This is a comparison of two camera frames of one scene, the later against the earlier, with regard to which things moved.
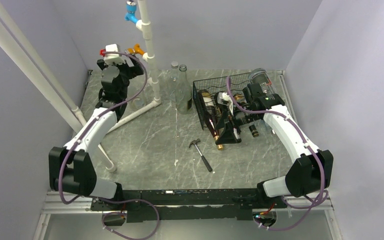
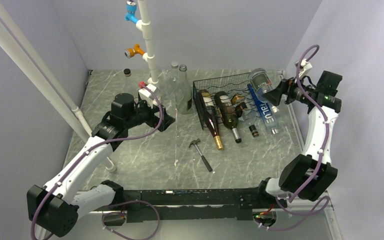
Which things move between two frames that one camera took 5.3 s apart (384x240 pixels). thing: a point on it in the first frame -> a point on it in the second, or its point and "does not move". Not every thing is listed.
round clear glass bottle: x=172 y=82 does not move
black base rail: x=142 y=205 does not move
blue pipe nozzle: x=131 y=7 does not move
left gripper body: x=128 y=73 -> x=144 y=114
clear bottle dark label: x=260 y=76 does not move
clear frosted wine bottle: x=183 y=93 does not move
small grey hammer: x=195 y=143 does not move
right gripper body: x=241 y=118 -> x=296 y=93
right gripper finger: x=229 y=134 -> x=274 y=96
